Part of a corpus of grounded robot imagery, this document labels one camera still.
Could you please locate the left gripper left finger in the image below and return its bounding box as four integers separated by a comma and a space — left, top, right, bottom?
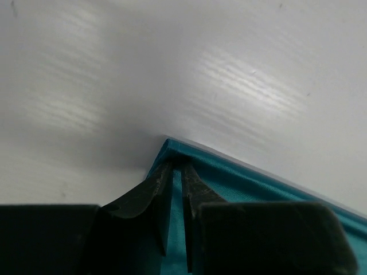
102, 161, 174, 256

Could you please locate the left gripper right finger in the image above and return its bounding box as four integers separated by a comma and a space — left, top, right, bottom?
181, 163, 226, 272

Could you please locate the teal cloth napkin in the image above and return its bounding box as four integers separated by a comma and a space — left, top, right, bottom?
126, 138, 367, 275

